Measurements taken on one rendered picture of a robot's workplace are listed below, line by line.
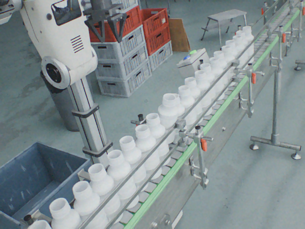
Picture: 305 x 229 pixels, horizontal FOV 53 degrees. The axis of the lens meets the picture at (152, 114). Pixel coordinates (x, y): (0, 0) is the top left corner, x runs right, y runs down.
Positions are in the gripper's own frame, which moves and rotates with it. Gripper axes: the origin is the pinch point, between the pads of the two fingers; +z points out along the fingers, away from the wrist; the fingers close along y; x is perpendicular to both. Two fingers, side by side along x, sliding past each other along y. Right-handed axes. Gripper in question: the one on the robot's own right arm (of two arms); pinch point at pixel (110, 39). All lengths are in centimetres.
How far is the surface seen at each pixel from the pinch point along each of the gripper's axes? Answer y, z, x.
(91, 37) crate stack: -180, 61, 175
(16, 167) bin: -46, 45, -21
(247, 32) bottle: 19, 21, 68
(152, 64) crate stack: -159, 123, 247
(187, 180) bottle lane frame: 19, 46, -2
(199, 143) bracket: 25.3, 30.3, -2.5
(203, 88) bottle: 17.6, 24.7, 20.2
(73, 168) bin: -27, 49, -9
